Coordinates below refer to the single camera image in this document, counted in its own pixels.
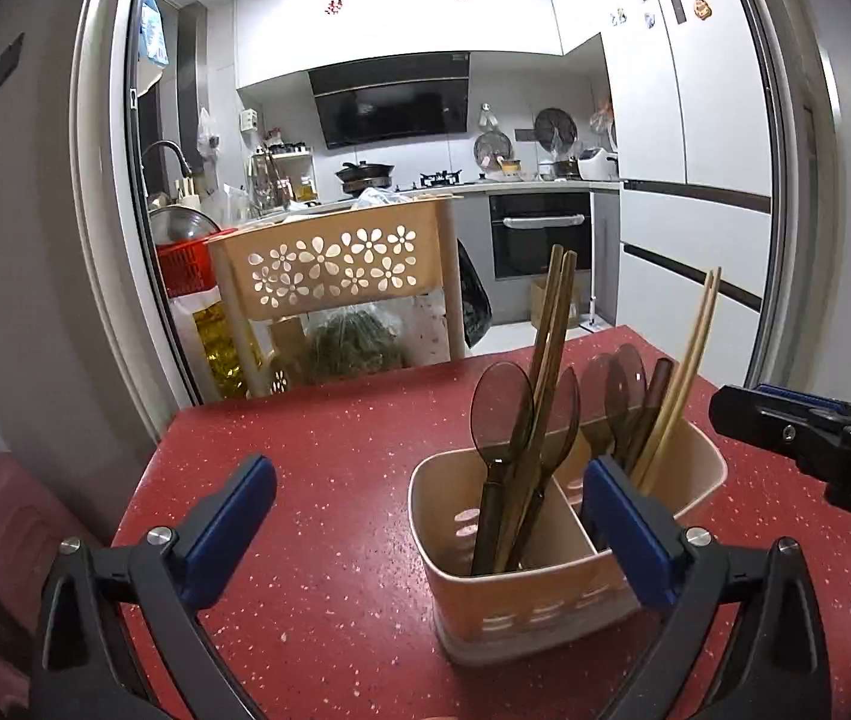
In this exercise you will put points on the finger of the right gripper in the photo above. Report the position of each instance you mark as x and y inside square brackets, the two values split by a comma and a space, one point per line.
[809, 399]

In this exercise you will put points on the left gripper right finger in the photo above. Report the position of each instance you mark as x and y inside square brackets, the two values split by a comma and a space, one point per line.
[775, 663]

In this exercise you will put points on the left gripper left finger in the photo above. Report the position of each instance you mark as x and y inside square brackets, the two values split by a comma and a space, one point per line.
[85, 665]

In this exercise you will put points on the wooden chopstick four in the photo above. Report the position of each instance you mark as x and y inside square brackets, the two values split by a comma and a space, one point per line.
[684, 378]

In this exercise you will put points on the wooden chopstick two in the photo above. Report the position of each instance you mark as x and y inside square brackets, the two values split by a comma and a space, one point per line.
[673, 382]

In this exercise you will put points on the dark translucent spoon three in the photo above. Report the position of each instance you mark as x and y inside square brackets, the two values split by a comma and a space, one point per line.
[626, 385]

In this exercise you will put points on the wooden chopstick three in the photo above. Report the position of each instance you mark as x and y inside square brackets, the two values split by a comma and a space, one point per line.
[524, 478]

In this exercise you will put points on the dark translucent spoon one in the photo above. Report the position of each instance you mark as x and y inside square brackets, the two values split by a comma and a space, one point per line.
[500, 423]

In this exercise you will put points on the wooden chopstick one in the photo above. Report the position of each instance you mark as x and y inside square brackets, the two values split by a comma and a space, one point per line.
[551, 291]

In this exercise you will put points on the kitchen faucet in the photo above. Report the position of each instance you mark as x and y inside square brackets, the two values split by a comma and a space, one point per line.
[153, 165]

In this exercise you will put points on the pink chair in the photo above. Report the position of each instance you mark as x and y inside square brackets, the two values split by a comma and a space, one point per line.
[13, 532]

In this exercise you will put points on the beige utensil holder caddy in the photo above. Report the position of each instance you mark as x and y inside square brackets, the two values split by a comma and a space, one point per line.
[565, 589]

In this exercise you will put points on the black built-in oven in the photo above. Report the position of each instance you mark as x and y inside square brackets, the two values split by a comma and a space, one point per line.
[526, 226]

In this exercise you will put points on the black garbage bag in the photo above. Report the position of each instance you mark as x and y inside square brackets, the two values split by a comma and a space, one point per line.
[477, 311]

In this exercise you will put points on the white refrigerator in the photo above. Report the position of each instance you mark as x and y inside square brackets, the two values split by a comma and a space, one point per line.
[695, 161]

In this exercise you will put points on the yellow cooking oil bottle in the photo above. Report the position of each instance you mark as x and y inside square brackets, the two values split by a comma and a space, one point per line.
[215, 337]

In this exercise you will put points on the beige flower-pattern storage cart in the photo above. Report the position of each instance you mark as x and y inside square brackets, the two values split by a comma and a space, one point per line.
[349, 257]

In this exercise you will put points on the bag of green vegetables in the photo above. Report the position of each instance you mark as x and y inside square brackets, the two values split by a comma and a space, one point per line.
[350, 344]

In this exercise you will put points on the red plastic basket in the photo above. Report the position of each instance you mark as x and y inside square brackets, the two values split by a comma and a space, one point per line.
[186, 266]

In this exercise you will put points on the steel bowl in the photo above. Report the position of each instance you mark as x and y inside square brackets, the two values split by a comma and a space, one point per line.
[180, 223]

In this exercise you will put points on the black wok on stove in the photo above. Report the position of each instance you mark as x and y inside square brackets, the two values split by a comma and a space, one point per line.
[356, 177]

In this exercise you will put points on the black range hood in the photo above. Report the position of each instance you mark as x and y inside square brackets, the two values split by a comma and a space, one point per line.
[394, 97]

